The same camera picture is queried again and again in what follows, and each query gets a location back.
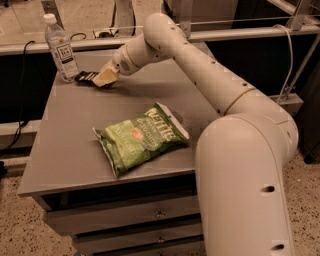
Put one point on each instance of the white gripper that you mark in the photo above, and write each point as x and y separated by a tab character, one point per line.
120	63

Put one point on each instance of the black rxbar chocolate bar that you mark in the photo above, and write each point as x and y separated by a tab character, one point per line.
87	79

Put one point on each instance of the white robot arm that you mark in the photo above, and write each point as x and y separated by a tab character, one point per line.
239	156

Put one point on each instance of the clear plastic water bottle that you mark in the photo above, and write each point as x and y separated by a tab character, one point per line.
60	47

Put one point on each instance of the white power strip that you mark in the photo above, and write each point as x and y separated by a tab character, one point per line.
108	33

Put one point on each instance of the green kettle chips bag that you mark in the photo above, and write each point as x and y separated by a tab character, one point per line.
133	142

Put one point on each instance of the grey drawer cabinet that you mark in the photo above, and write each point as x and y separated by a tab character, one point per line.
149	210

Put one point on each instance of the metal guard rail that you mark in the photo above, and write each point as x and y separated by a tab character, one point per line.
156	36

